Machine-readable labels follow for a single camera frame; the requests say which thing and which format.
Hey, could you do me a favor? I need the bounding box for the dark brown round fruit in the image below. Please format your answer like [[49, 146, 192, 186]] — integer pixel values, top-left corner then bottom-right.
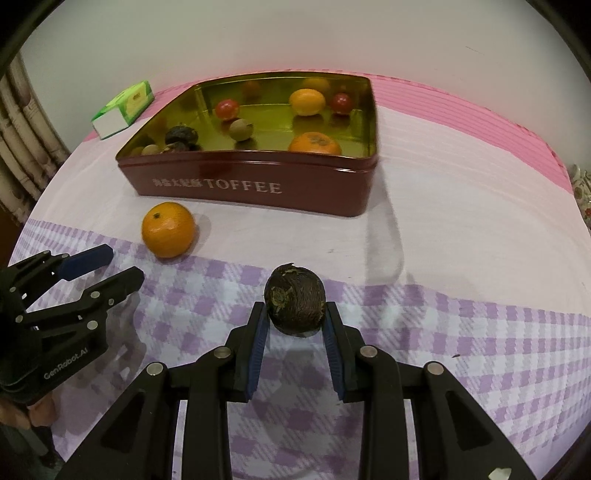
[[165, 126, 199, 147], [264, 263, 325, 335]]

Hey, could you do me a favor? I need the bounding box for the floral ceramic ornament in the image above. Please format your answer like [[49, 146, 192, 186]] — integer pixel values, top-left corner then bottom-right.
[[573, 164, 591, 227]]

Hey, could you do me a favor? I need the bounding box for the beige patterned curtain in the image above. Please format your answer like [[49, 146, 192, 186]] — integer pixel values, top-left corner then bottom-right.
[[0, 51, 70, 227]]

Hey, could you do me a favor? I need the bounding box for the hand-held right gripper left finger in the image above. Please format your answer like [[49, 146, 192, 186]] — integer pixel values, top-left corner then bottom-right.
[[55, 301, 269, 480]]

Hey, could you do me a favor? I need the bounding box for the smooth orange mandarin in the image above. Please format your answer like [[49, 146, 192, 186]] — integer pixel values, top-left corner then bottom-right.
[[141, 202, 195, 258]]

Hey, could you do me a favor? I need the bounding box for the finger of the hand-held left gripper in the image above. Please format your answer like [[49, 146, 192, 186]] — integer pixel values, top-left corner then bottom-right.
[[25, 266, 145, 340], [0, 244, 114, 319]]

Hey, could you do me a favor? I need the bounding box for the purple pink checked cloth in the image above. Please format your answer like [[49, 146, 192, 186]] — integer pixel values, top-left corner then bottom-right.
[[9, 74, 591, 480]]

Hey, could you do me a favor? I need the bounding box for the large blemished orange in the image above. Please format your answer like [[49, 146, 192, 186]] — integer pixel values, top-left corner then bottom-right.
[[288, 132, 343, 156]]

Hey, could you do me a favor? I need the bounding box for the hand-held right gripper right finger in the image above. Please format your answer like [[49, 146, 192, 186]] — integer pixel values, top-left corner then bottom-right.
[[323, 301, 536, 480]]

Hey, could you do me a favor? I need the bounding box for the green tissue pack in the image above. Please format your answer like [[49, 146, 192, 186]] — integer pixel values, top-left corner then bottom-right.
[[91, 80, 154, 140]]

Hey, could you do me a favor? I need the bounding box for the small yellow-orange citrus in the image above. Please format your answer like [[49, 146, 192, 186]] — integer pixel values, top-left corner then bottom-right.
[[289, 89, 326, 116]]

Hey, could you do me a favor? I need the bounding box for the person's left hand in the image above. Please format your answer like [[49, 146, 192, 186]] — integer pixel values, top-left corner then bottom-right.
[[0, 392, 57, 430]]

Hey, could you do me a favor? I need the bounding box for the dark red metal tin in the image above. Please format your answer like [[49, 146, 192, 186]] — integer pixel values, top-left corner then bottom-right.
[[115, 71, 379, 217]]

